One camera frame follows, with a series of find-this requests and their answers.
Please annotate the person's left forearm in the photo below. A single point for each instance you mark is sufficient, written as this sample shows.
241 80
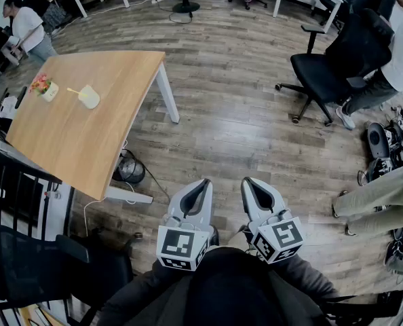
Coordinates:
137 294

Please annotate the pile of black white equipment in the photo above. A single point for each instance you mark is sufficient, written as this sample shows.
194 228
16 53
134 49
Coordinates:
401 141

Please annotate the black office chair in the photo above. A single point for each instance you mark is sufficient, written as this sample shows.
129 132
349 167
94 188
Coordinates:
323 70
25 267

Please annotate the white cup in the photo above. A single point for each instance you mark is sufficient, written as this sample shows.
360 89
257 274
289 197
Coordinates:
92 101

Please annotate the white pot with pink flowers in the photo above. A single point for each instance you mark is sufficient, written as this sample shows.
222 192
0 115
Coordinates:
50 93

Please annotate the person's right forearm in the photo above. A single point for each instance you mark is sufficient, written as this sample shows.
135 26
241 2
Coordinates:
306 277

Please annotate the yellow toothbrush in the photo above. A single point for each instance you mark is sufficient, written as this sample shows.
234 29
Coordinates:
73 90

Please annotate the person's dark clothed body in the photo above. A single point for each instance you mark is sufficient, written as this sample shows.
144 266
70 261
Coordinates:
228 290

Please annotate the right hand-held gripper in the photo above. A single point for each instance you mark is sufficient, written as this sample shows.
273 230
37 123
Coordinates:
283 236

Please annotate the black railing with wooden handrail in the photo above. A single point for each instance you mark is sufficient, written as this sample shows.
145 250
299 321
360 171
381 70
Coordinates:
25 168

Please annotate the black round cage fan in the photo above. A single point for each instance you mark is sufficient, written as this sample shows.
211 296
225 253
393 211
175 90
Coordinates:
130 172

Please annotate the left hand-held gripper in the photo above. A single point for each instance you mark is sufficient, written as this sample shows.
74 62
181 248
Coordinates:
181 244

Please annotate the wooden table with white legs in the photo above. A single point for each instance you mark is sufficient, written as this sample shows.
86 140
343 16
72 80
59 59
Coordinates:
86 141

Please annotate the black oval plastic shell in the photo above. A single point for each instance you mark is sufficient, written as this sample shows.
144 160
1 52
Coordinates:
378 141

